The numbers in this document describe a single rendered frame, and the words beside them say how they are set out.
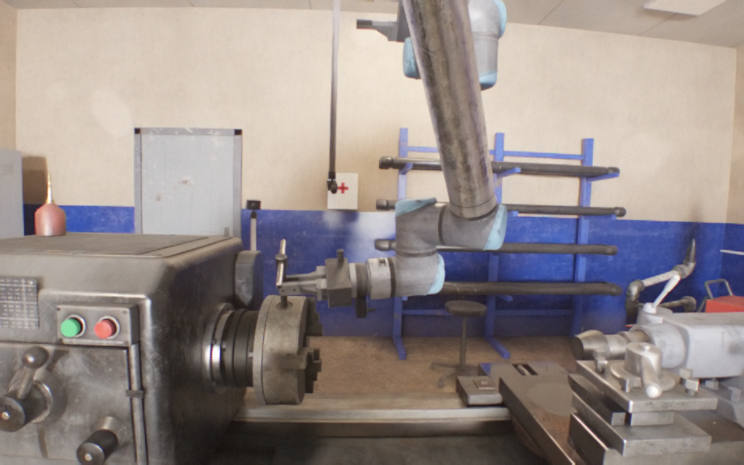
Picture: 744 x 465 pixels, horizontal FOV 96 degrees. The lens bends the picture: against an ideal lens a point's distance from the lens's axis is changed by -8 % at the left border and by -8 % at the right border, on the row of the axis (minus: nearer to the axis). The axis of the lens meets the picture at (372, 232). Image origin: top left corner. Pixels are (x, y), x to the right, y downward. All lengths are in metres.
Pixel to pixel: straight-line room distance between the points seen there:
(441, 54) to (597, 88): 4.34
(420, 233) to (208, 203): 3.46
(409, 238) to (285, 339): 0.33
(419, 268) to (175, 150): 3.68
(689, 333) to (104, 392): 1.26
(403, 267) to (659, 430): 0.55
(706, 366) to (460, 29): 1.01
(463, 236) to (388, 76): 3.43
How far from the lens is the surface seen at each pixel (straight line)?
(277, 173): 3.94
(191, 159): 4.17
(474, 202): 0.68
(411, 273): 0.80
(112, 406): 0.78
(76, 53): 5.06
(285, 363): 0.80
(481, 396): 1.24
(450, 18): 0.55
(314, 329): 0.93
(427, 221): 0.76
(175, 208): 4.23
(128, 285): 0.72
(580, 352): 1.08
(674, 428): 0.87
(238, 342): 0.87
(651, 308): 1.26
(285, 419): 1.15
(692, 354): 1.19
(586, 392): 0.87
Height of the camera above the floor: 1.44
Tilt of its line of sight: 5 degrees down
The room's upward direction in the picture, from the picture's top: 2 degrees clockwise
